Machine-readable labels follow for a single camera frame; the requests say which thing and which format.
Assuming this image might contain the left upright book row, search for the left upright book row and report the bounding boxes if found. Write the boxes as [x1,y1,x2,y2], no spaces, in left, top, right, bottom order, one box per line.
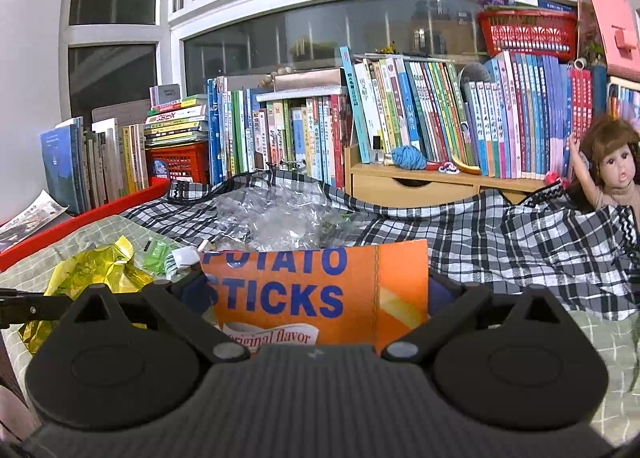
[84,118,150,207]

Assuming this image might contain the yellow foil wrapper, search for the yellow foil wrapper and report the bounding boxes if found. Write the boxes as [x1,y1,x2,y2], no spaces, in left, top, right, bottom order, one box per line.
[18,235,154,355]

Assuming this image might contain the blue yarn ball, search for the blue yarn ball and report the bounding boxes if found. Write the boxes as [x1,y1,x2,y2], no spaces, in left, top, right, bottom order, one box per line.
[390,145,427,171]

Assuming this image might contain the black white plaid blanket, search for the black white plaid blanket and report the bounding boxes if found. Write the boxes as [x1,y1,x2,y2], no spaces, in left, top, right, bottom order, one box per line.
[124,171,639,322]

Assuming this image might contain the stack of flat books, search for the stack of flat books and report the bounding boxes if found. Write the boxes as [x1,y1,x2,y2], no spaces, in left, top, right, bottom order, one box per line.
[144,94,208,149]

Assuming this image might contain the red plastic basket on top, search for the red plastic basket on top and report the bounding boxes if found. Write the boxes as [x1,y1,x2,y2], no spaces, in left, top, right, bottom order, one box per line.
[476,8,577,62]

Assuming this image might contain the wooden drawer organizer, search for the wooden drawer organizer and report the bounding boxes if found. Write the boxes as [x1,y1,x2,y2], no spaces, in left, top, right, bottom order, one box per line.
[344,145,544,208]

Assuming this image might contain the green checked bed sheet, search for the green checked bed sheet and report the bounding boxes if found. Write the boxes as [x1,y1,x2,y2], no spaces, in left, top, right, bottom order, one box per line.
[1,215,639,445]

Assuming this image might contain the pink toy house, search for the pink toy house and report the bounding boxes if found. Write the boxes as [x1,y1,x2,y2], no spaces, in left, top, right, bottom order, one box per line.
[576,0,639,82]

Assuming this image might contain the green snack wrapper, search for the green snack wrapper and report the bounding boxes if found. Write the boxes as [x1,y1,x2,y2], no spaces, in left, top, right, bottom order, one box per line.
[142,239,179,280]

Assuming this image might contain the orange potato sticks box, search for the orange potato sticks box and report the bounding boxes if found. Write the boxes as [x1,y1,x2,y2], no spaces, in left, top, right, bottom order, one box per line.
[201,239,428,352]

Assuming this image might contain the far left blue book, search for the far left blue book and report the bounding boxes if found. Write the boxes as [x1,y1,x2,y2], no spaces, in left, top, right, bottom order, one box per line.
[39,122,86,215]

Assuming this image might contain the magazine on rail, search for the magazine on rail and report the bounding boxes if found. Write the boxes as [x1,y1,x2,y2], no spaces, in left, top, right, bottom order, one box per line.
[0,190,67,252]

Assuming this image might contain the middle upright book row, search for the middle upright book row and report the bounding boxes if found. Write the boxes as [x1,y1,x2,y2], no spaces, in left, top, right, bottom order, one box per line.
[205,68,352,188]

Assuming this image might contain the clear crumpled plastic bag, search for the clear crumpled plastic bag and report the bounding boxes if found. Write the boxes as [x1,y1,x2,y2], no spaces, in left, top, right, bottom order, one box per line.
[212,187,350,252]

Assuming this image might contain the red crate under books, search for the red crate under books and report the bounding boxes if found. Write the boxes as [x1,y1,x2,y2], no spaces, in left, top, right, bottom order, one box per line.
[146,142,209,184]

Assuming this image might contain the upright book row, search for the upright book row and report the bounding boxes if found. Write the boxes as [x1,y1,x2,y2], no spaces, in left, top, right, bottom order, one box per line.
[84,118,150,207]
[205,68,352,188]
[340,46,608,183]

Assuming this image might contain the brown haired doll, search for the brown haired doll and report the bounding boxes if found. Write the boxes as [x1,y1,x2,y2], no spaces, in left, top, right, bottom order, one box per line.
[568,116,639,228]

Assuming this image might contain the right upright book row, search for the right upright book row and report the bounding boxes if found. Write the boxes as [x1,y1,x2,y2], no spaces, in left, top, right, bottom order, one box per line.
[340,46,608,183]

